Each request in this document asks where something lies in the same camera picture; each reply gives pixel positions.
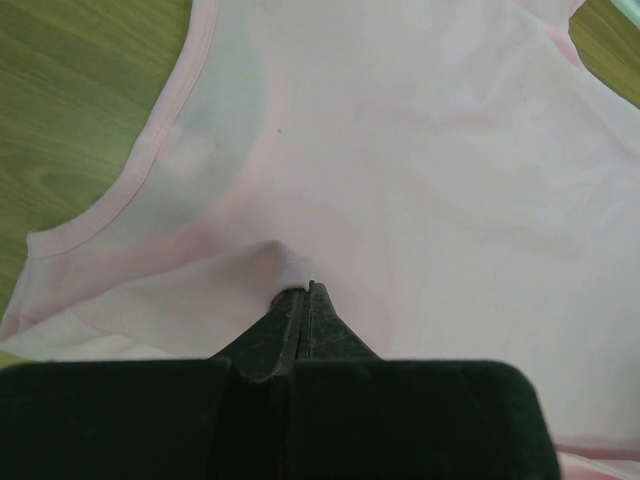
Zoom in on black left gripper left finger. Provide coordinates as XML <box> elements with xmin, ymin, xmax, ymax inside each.
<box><xmin>1</xmin><ymin>289</ymin><xmax>306</xmax><ymax>479</ymax></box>

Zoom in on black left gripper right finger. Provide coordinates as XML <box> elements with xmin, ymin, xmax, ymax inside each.
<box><xmin>284</xmin><ymin>283</ymin><xmax>560</xmax><ymax>479</ymax></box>

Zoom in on light pink t-shirt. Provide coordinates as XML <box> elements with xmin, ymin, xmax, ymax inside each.
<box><xmin>1</xmin><ymin>1</ymin><xmax>639</xmax><ymax>479</ymax></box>

